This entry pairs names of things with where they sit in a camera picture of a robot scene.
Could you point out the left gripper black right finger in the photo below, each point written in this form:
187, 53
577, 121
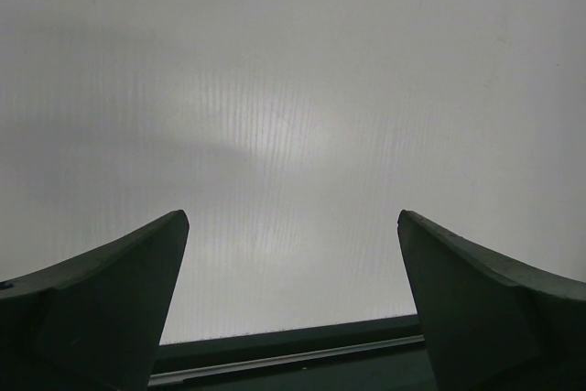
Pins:
491, 322

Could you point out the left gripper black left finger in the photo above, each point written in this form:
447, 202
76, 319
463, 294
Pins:
94, 321

